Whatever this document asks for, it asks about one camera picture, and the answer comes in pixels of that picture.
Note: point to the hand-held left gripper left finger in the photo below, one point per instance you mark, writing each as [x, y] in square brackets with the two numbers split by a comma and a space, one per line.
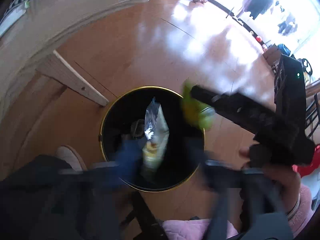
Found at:
[127, 160]

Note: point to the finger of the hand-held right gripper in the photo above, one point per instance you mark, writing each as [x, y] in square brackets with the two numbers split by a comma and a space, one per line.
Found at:
[237, 107]

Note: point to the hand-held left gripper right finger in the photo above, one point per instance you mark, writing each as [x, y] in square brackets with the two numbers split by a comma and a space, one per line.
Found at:
[206, 171]

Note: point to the white yellow snack bag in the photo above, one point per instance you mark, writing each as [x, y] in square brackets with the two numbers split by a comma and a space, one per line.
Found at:
[157, 130]

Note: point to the yellow-green carton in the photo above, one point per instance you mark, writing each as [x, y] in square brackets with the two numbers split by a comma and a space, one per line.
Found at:
[192, 115]

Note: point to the black trash bin gold rim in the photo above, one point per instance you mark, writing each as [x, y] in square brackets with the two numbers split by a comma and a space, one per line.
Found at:
[117, 110]

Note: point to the person's right hand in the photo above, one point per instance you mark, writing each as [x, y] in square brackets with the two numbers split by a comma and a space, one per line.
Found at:
[287, 185]

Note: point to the black chair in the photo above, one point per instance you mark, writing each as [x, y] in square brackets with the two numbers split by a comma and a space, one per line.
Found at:
[312, 117]

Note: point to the cardboard box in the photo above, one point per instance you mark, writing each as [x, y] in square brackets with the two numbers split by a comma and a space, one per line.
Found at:
[272, 53]

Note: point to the person's white shoe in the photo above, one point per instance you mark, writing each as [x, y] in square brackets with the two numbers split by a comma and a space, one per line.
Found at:
[67, 155]

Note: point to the person's pink garment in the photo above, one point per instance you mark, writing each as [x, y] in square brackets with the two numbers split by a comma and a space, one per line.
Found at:
[185, 230]

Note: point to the white wooden table leg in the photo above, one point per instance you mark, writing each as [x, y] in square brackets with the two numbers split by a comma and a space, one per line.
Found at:
[72, 80]

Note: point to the person's dark pants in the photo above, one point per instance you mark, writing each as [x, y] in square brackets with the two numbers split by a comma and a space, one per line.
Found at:
[25, 205]

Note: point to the black metal frame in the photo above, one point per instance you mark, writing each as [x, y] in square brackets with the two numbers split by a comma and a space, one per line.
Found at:
[145, 217]

